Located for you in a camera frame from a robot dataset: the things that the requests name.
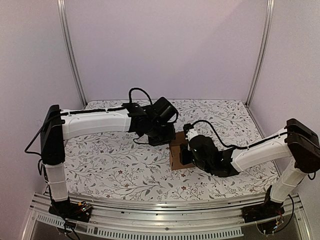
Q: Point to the aluminium frame post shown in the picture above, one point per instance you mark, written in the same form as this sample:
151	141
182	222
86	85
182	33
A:
61	6
270	5

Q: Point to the brown cardboard box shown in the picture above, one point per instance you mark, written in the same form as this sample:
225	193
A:
174	151

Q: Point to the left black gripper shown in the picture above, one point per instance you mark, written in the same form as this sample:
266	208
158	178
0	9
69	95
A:
171	136

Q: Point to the front aluminium rail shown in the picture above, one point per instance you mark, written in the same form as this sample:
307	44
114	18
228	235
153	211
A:
215	219

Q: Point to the right aluminium frame post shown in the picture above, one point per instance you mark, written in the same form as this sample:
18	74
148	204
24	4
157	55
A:
270	5

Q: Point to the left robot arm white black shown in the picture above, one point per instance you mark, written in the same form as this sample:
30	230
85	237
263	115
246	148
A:
156	121

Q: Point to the floral patterned table mat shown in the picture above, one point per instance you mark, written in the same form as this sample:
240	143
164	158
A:
119	165

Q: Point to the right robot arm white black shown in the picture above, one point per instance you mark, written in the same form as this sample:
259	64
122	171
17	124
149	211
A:
295	141

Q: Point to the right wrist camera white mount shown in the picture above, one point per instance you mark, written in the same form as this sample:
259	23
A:
190	132

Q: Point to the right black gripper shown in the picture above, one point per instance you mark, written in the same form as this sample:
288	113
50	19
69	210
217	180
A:
185	156

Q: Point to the left aluminium frame post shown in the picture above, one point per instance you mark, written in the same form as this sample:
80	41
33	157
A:
61	6

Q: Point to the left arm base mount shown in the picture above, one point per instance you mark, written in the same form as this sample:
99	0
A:
66	209

